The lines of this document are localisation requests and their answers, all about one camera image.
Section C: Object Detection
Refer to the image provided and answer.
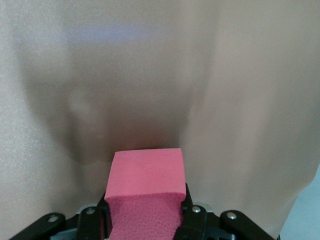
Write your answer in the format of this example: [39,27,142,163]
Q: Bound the red foam cube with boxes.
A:
[104,147,188,240]

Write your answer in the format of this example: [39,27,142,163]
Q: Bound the brown table cover sheet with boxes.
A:
[0,0,320,240]

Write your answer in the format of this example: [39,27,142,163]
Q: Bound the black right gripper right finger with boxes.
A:
[174,183,275,240]

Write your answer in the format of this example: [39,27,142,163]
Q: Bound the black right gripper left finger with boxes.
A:
[9,192,114,240]

